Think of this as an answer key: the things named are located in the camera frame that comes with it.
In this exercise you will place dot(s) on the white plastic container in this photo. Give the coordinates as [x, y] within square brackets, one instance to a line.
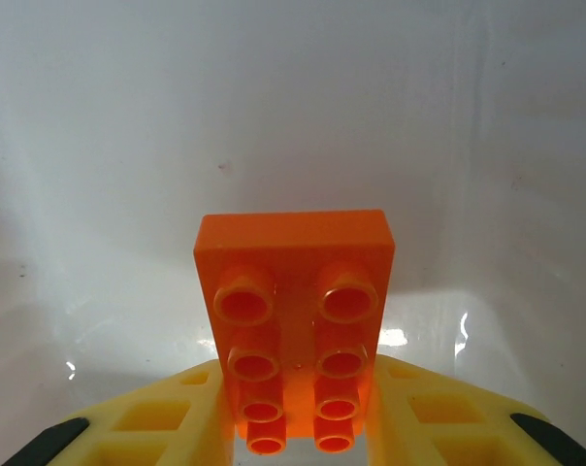
[273, 97]

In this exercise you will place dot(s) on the orange lego plate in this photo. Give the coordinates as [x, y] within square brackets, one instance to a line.
[293, 242]

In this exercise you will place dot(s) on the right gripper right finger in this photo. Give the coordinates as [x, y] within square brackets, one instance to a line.
[443, 427]

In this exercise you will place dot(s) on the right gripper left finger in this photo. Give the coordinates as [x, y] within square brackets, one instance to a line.
[142, 427]

